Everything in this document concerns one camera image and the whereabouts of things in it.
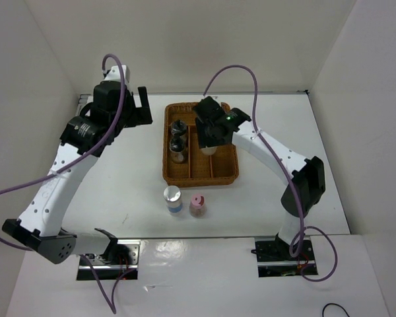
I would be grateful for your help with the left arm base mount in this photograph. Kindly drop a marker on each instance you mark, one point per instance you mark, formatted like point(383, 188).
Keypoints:
point(121, 264)

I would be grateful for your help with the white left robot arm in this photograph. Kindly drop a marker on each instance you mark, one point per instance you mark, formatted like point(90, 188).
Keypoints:
point(58, 248)

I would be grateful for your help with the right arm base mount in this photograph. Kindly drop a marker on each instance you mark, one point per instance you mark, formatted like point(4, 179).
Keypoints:
point(274, 260)

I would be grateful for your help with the pink-capped spice bottle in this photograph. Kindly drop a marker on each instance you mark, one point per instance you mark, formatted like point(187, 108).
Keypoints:
point(197, 207)

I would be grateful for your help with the black-capped white spice bottle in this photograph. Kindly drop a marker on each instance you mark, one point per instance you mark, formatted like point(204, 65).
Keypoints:
point(179, 128)

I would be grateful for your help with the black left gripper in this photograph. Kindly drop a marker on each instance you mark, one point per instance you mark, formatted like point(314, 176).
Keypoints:
point(141, 114)

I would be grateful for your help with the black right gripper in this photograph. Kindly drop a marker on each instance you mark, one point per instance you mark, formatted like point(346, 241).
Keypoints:
point(202, 138)

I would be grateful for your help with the yellow-capped spice bottle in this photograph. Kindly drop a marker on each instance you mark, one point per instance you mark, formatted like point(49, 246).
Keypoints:
point(209, 151)

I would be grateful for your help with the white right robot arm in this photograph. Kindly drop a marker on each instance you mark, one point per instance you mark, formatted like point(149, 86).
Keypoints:
point(303, 177)

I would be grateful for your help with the brown wicker divided tray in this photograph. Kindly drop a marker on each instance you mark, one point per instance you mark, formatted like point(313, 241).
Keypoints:
point(198, 169)

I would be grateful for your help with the aluminium table edge rail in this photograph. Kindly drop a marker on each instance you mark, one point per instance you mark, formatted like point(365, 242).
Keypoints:
point(67, 173)

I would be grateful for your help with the silver-capped blue-label bottle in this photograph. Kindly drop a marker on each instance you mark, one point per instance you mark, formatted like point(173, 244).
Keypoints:
point(173, 198)

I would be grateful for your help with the black-capped brown spice bottle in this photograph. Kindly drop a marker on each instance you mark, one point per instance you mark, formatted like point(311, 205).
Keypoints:
point(177, 149)

